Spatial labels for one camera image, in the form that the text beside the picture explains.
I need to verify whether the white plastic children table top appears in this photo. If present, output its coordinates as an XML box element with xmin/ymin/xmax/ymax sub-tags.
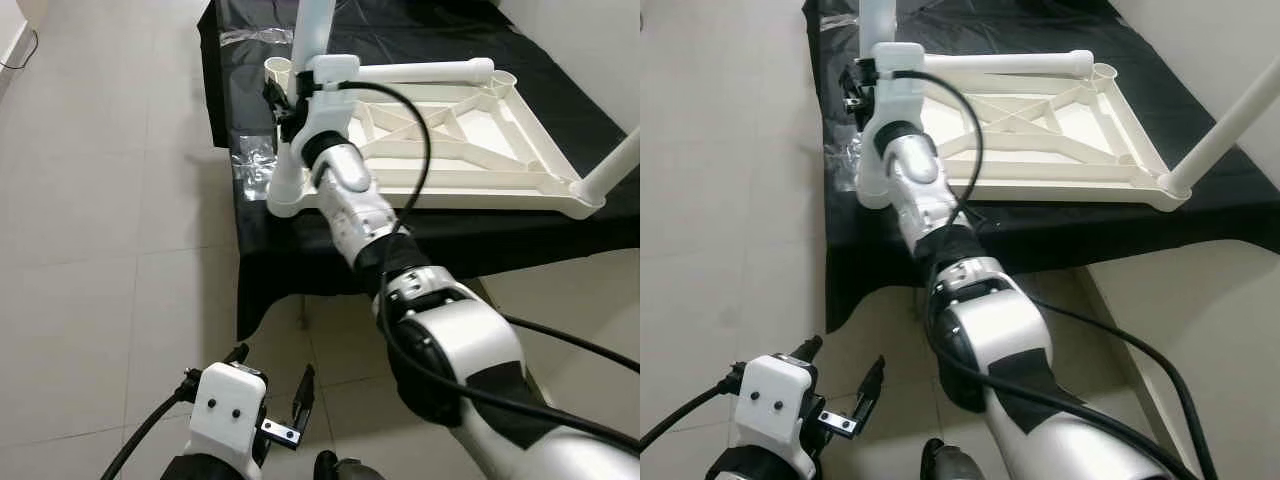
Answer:
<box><xmin>855</xmin><ymin>50</ymin><xmax>1191</xmax><ymax>213</ymax></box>
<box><xmin>262</xmin><ymin>57</ymin><xmax>609</xmax><ymax>221</ymax></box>

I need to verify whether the clear tape cross patch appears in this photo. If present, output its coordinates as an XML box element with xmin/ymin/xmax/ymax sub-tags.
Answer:
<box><xmin>232</xmin><ymin>135</ymin><xmax>277</xmax><ymax>198</ymax></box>
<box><xmin>825</xmin><ymin>135</ymin><xmax>866</xmax><ymax>193</ymax></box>

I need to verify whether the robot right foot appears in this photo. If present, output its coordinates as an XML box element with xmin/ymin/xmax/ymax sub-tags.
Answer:
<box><xmin>918</xmin><ymin>437</ymin><xmax>991</xmax><ymax>480</ymax></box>
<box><xmin>313</xmin><ymin>450</ymin><xmax>391</xmax><ymax>480</ymax></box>

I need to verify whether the black tablecloth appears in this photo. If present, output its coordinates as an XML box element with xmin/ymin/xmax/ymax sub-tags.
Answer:
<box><xmin>197</xmin><ymin>0</ymin><xmax>640</xmax><ymax>341</ymax></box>
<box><xmin>803</xmin><ymin>0</ymin><xmax>1280</xmax><ymax>336</ymax></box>

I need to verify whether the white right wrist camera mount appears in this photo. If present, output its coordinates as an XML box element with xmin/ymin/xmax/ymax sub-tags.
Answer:
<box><xmin>290</xmin><ymin>55</ymin><xmax>361</xmax><ymax>166</ymax></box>
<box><xmin>860</xmin><ymin>43</ymin><xmax>926</xmax><ymax>156</ymax></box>

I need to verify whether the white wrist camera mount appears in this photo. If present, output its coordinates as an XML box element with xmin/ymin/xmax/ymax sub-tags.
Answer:
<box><xmin>188</xmin><ymin>362</ymin><xmax>269</xmax><ymax>466</ymax></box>
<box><xmin>860</xmin><ymin>43</ymin><xmax>926</xmax><ymax>156</ymax></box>
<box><xmin>290</xmin><ymin>55</ymin><xmax>361</xmax><ymax>166</ymax></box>
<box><xmin>738</xmin><ymin>353</ymin><xmax>823</xmax><ymax>461</ymax></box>

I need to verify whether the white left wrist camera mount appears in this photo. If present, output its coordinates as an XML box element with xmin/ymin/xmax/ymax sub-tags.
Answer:
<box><xmin>188</xmin><ymin>362</ymin><xmax>269</xmax><ymax>466</ymax></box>
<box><xmin>738</xmin><ymin>353</ymin><xmax>823</xmax><ymax>461</ymax></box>

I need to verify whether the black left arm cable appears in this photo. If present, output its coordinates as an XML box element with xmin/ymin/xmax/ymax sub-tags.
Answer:
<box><xmin>640</xmin><ymin>365</ymin><xmax>751</xmax><ymax>453</ymax></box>
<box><xmin>100</xmin><ymin>368</ymin><xmax>206</xmax><ymax>480</ymax></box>

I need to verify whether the thin black floor cable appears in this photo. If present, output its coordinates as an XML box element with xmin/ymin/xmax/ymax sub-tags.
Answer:
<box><xmin>0</xmin><ymin>28</ymin><xmax>41</xmax><ymax>71</ymax></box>

